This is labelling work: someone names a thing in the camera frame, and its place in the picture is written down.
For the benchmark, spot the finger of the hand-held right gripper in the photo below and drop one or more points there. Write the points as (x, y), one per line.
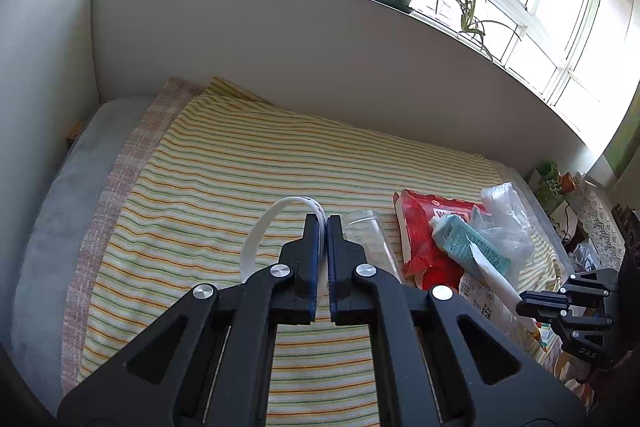
(542, 304)
(582, 334)

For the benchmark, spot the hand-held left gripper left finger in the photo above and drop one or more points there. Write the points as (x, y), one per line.
(314, 269)

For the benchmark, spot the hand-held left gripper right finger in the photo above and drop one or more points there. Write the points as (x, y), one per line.
(330, 277)

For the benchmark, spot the clear plastic cup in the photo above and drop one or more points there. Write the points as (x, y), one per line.
(367, 232)

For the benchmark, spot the white printed packet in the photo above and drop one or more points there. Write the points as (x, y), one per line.
(480, 299)

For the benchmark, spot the clear plastic storage box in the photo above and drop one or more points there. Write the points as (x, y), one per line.
(542, 227)

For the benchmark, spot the white lace cloth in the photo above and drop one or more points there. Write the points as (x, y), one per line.
(602, 217)

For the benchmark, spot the red snack packet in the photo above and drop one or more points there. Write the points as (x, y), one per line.
(417, 227)

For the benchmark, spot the clear plastic bag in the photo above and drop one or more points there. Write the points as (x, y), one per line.
(500, 207)

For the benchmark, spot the teal squeeze tube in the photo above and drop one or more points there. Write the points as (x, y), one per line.
(455, 237)

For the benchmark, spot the green textured ornament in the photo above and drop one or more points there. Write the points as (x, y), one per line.
(546, 182)

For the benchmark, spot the striped yellow towel blanket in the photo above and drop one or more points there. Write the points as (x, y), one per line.
(225, 167)

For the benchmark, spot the pink plaid sheet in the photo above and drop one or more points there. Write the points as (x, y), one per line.
(125, 167)

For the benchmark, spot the grey plush blanket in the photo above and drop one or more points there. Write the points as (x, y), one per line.
(60, 232)

